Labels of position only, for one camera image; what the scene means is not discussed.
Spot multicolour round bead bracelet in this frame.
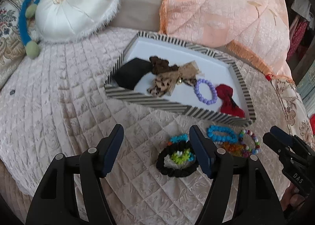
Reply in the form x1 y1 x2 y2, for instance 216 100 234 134
237 129 262 158

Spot orange yellow crystal bracelet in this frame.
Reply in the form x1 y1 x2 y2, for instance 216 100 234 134
216 141 247 157

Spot blue bead bracelet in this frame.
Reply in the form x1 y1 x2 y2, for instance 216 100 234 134
206 125 239 144

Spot red bow hair clip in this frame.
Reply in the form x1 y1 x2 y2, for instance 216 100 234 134
215 84 245 118

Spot neon star bead bracelet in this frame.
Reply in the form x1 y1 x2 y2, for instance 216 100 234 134
164 133 196 167

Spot purple bead bracelet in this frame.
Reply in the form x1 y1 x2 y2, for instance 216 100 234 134
193 78 219 106

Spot black scrunchie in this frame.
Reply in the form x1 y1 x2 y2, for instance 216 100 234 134
156 141 199 178

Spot leopard tan bow clip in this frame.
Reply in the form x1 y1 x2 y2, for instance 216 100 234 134
147 61 201 97

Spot brown scrunchie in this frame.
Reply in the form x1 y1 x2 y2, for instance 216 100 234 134
149 56 179 75

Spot black velvet case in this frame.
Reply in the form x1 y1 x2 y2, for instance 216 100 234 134
113 58 153 90

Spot person's right hand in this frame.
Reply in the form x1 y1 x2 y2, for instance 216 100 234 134
280 183 306 211

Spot floral cream bed cover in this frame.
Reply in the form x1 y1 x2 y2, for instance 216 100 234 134
271 77 314 150

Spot red pompom tassel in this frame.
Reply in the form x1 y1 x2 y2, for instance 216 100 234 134
265 74 274 81

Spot quilted pale pink bedspread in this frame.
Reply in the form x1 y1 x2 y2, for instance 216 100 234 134
0 27 315 225

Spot peach quilted fringed blanket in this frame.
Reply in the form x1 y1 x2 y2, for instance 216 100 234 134
159 0 292 78

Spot striped black white tray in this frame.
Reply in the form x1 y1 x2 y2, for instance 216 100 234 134
104 31 256 126

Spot hanging clothes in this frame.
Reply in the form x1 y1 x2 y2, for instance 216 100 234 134
285 0 314 69

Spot floral tapestry pillow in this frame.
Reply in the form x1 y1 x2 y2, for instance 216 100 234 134
0 0 26 87

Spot beige headboard cushion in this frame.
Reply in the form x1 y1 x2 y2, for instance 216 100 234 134
109 0 161 31

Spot round white satin cushion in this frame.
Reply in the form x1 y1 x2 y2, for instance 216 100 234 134
35 0 121 43

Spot green blue plush toy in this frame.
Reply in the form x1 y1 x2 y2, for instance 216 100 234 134
17 0 61 60

